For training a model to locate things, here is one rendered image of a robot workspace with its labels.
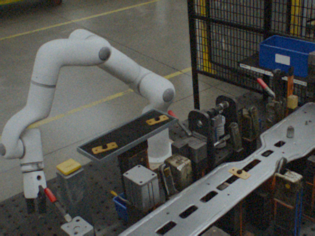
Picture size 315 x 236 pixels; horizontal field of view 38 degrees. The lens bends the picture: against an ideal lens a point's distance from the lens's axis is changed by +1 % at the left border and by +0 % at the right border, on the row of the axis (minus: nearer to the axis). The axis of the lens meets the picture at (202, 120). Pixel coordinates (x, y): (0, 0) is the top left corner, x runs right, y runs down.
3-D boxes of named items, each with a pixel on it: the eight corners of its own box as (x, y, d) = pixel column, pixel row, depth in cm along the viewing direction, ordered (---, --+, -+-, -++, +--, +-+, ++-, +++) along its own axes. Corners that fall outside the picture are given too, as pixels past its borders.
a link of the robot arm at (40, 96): (21, 84, 155) (5, 164, 162) (61, 86, 167) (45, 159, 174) (8, 76, 159) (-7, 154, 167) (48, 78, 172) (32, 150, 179)
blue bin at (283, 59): (307, 78, 230) (309, 54, 224) (257, 66, 248) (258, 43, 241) (322, 67, 241) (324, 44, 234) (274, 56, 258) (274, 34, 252)
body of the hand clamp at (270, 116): (275, 171, 217) (278, 108, 200) (264, 166, 221) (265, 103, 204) (282, 166, 221) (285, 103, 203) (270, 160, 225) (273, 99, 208)
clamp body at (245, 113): (250, 191, 206) (250, 120, 187) (231, 181, 213) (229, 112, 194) (262, 181, 211) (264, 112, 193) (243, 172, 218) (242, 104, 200)
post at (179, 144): (186, 227, 186) (179, 147, 166) (178, 222, 189) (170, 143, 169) (194, 221, 189) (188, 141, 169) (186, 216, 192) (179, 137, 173)
